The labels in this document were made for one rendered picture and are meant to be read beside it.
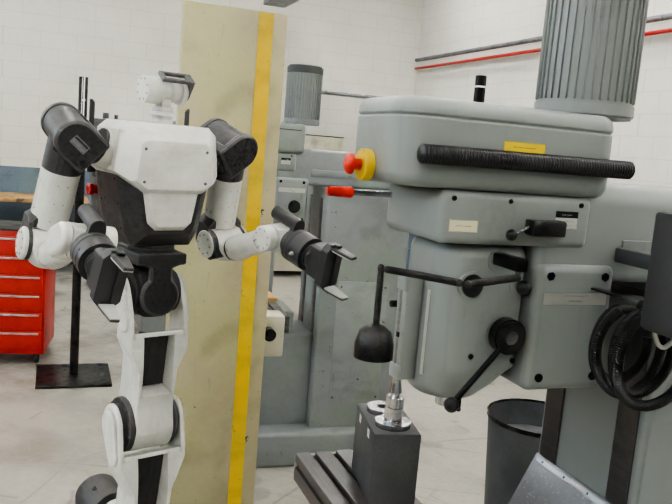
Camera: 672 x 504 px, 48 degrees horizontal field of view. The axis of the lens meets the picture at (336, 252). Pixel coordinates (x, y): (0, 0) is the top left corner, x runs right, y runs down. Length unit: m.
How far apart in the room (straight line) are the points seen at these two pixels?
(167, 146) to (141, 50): 8.59
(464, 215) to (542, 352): 0.34
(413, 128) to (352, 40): 9.82
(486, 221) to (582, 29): 0.43
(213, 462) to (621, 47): 2.47
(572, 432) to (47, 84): 9.11
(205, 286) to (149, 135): 1.41
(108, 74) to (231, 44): 7.29
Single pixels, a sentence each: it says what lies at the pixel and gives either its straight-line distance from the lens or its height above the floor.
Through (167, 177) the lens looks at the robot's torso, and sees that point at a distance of 1.85.
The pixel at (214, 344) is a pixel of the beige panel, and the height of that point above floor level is 0.92.
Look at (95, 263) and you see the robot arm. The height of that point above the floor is 1.53.
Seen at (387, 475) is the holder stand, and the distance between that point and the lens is 1.93.
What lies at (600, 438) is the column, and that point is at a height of 1.20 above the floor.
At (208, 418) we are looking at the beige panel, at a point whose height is 0.59.
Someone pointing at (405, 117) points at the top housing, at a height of 1.85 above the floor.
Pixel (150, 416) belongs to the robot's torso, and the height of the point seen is 1.07.
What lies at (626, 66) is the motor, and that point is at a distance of 1.61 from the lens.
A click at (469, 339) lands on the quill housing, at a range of 1.47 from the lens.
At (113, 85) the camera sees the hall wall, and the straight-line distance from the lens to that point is 10.35.
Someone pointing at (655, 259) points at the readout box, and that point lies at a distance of 1.41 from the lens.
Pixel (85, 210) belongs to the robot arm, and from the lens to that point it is 1.65.
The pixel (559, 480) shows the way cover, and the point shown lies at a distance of 1.91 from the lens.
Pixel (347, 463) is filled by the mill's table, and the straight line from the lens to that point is 2.17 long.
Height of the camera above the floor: 1.79
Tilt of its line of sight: 8 degrees down
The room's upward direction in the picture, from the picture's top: 5 degrees clockwise
